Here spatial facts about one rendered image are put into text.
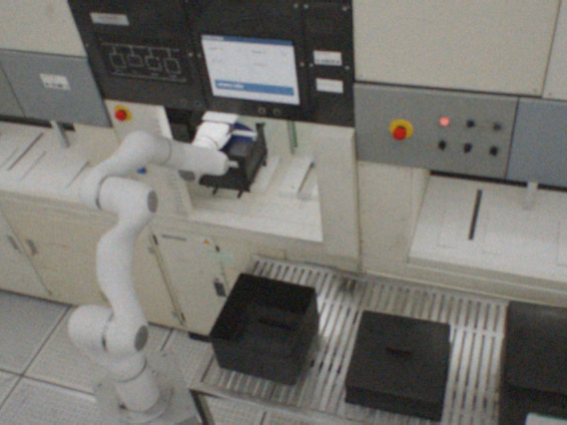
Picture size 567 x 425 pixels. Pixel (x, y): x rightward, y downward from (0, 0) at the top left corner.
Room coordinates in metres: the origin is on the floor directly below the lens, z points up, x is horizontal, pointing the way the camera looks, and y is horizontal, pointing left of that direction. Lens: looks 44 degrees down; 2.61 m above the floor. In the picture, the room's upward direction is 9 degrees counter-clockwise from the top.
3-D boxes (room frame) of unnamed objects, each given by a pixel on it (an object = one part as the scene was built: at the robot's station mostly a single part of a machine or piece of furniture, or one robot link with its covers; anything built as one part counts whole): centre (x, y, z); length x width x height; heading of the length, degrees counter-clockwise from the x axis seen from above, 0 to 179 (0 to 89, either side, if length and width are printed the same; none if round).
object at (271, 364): (1.31, 0.11, 0.85); 0.28 x 0.28 x 0.17; 64
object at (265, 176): (2.07, 0.11, 0.89); 0.22 x 0.21 x 0.04; 155
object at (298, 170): (1.96, -0.13, 0.89); 0.22 x 0.21 x 0.04; 155
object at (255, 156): (1.97, 0.16, 1.10); 0.24 x 0.20 x 0.32; 65
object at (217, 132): (1.87, 0.21, 1.23); 0.11 x 0.10 x 0.07; 155
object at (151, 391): (1.18, 0.54, 0.85); 0.19 x 0.19 x 0.18
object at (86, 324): (1.19, 0.57, 1.07); 0.19 x 0.12 x 0.24; 64
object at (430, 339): (1.13, -0.29, 0.83); 0.29 x 0.29 x 0.13; 68
